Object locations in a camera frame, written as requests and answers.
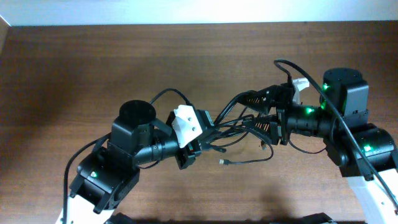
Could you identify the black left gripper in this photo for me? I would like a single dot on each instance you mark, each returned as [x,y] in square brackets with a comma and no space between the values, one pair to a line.
[187,151]

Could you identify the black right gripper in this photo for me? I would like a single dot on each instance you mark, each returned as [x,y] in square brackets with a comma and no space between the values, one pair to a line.
[272,97]

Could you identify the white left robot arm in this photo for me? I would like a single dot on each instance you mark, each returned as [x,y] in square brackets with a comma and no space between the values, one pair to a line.
[136,139]

